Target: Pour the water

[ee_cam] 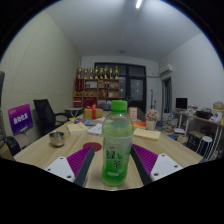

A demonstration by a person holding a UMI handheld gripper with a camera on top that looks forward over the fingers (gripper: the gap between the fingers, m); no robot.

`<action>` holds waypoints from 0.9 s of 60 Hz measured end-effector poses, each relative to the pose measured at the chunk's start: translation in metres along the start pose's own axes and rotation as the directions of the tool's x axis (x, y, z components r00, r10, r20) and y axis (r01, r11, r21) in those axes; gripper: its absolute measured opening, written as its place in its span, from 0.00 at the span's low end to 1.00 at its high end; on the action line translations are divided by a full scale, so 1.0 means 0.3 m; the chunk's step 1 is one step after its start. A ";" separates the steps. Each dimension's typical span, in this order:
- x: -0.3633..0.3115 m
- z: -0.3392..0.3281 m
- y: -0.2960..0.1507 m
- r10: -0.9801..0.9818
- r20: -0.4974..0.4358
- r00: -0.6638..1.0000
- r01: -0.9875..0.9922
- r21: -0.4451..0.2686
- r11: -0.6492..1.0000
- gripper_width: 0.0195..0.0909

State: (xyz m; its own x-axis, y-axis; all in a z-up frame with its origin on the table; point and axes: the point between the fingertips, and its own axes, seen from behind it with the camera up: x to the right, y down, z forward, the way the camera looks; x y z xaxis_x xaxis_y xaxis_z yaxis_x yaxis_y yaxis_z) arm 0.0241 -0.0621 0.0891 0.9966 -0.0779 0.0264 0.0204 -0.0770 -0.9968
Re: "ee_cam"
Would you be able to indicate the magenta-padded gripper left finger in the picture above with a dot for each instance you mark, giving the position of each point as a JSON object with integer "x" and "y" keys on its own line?
{"x": 60, "y": 167}

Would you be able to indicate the small steel cup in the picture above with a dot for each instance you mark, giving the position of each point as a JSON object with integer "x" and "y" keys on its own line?
{"x": 57, "y": 139}

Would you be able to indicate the black bag with tan trim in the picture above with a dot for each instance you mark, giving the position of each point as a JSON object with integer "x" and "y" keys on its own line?
{"x": 1, "y": 88}

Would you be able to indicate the white wall air conditioner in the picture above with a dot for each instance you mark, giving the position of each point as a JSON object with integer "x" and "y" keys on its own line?
{"x": 166, "y": 69}

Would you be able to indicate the green tea drink bottle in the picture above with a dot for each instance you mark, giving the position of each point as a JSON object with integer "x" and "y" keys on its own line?
{"x": 117, "y": 146}

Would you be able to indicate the potted pink flowers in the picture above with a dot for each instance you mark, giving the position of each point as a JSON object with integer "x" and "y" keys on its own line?
{"x": 152, "y": 116}

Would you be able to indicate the white paper booklet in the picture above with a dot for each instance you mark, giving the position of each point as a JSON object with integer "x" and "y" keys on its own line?
{"x": 96, "y": 129}

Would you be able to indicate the yellow gift box, red ribbon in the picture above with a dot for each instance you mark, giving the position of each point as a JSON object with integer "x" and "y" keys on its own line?
{"x": 93, "y": 113}

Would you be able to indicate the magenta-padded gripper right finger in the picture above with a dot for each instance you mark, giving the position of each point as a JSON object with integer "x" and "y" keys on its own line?
{"x": 164, "y": 165}

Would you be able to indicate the black office chair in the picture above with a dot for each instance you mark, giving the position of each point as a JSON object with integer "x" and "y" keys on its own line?
{"x": 45, "y": 115}

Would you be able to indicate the orange carton box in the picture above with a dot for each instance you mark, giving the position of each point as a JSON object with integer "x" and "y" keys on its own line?
{"x": 133, "y": 113}

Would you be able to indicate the wooden shelf unit with trophies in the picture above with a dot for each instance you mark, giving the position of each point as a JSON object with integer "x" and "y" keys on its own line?
{"x": 96, "y": 90}

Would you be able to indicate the cream book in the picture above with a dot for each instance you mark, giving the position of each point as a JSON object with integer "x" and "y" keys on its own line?
{"x": 77, "y": 128}

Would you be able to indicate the black computer monitor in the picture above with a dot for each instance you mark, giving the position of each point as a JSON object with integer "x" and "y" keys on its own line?
{"x": 181, "y": 103}

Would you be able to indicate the black hard suitcase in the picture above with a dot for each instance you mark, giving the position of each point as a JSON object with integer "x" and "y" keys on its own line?
{"x": 12, "y": 146}

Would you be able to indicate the purple sign board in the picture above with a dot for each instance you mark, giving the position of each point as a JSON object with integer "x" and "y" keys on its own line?
{"x": 20, "y": 119}

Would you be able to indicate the pale yellow book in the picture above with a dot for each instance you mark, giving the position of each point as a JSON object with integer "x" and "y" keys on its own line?
{"x": 147, "y": 134}

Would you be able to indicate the small round side table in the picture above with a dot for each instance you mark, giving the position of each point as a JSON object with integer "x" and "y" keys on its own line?
{"x": 74, "y": 110}

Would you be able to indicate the cluttered side desk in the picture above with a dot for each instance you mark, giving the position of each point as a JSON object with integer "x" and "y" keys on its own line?
{"x": 203, "y": 120}

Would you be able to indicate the ceiling tube light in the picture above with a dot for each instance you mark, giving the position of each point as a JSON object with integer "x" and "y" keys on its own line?
{"x": 138, "y": 3}

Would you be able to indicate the white stool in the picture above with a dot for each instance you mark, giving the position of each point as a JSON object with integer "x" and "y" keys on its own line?
{"x": 204, "y": 141}

